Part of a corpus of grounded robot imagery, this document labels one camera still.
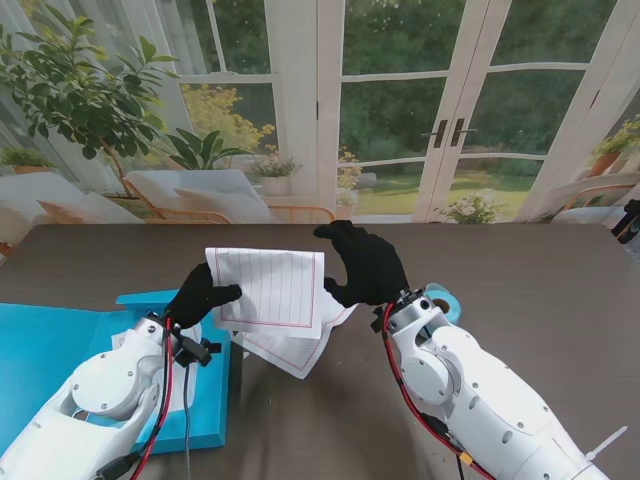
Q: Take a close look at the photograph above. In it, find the white cable tie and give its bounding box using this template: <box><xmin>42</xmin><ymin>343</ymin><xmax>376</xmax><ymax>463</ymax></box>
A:
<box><xmin>587</xmin><ymin>425</ymin><xmax>629</xmax><ymax>459</ymax></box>

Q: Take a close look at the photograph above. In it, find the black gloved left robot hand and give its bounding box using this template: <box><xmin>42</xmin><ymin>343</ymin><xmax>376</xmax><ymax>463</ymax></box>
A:
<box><xmin>167</xmin><ymin>262</ymin><xmax>245</xmax><ymax>331</ymax></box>

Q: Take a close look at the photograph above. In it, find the printed garden window backdrop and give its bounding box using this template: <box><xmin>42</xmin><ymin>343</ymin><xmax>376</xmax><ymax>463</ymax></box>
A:
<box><xmin>0</xmin><ymin>0</ymin><xmax>640</xmax><ymax>227</ymax></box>

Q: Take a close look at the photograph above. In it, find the black stand at table edge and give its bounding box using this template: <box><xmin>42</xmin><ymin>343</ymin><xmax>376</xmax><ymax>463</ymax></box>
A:
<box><xmin>612</xmin><ymin>198</ymin><xmax>640</xmax><ymax>244</ymax></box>

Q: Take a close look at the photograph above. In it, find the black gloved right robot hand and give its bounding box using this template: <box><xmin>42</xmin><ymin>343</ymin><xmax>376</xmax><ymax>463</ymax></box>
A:
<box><xmin>313</xmin><ymin>219</ymin><xmax>411</xmax><ymax>309</ymax></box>

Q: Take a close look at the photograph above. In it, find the light blue label roll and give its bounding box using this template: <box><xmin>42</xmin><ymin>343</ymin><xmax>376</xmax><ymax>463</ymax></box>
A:
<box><xmin>424</xmin><ymin>282</ymin><xmax>462</xmax><ymax>324</ymax></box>

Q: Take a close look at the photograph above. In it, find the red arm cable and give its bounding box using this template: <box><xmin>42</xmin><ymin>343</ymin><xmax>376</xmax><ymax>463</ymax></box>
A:
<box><xmin>382</xmin><ymin>304</ymin><xmax>491</xmax><ymax>480</ymax></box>
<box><xmin>134</xmin><ymin>319</ymin><xmax>174</xmax><ymax>476</ymax></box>

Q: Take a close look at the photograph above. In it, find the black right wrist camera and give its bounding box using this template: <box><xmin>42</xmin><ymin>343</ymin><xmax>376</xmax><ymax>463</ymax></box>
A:
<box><xmin>370</xmin><ymin>304</ymin><xmax>396</xmax><ymax>334</ymax></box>

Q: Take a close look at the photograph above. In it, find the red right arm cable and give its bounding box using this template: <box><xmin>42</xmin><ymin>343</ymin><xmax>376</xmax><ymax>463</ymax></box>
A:
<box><xmin>382</xmin><ymin>304</ymin><xmax>491</xmax><ymax>480</ymax></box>

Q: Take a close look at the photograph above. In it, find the blue file box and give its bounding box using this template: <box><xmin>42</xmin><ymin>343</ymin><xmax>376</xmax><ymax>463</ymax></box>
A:
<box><xmin>0</xmin><ymin>291</ymin><xmax>236</xmax><ymax>456</ymax></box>

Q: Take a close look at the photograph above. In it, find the red left arm cable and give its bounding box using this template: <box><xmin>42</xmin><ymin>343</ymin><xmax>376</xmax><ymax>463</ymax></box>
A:
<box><xmin>134</xmin><ymin>319</ymin><xmax>174</xmax><ymax>476</ymax></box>

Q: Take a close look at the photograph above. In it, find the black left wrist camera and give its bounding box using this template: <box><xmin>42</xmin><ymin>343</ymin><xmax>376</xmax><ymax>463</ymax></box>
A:
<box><xmin>172</xmin><ymin>334</ymin><xmax>222</xmax><ymax>367</ymax></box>

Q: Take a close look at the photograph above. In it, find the grey left arm cable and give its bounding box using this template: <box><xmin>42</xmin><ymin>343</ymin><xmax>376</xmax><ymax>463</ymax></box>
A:
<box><xmin>182</xmin><ymin>364</ymin><xmax>194</xmax><ymax>480</ymax></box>

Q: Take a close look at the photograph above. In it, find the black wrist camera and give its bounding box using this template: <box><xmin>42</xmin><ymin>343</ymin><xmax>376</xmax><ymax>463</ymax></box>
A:
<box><xmin>172</xmin><ymin>334</ymin><xmax>222</xmax><ymax>367</ymax></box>
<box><xmin>370</xmin><ymin>304</ymin><xmax>396</xmax><ymax>334</ymax></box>

